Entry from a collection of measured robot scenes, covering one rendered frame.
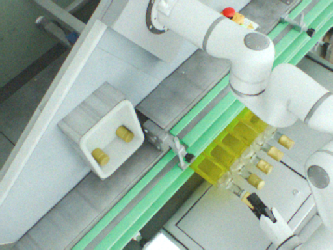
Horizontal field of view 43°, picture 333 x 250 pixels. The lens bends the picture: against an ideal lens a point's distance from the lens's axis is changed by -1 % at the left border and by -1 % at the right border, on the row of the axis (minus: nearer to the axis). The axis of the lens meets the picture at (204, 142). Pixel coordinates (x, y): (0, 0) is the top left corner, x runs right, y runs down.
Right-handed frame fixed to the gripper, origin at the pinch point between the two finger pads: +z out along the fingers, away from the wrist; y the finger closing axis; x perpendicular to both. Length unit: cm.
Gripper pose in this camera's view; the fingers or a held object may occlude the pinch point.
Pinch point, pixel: (253, 202)
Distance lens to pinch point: 129.6
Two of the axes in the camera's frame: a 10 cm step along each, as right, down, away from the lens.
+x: -8.3, 5.1, -2.3
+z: -5.6, -7.0, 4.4
